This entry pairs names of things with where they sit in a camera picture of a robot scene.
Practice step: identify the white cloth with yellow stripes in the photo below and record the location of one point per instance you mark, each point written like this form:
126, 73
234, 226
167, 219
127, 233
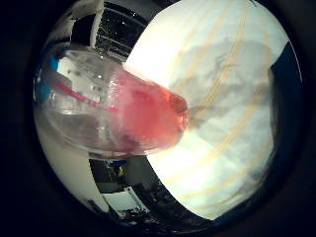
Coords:
223, 65

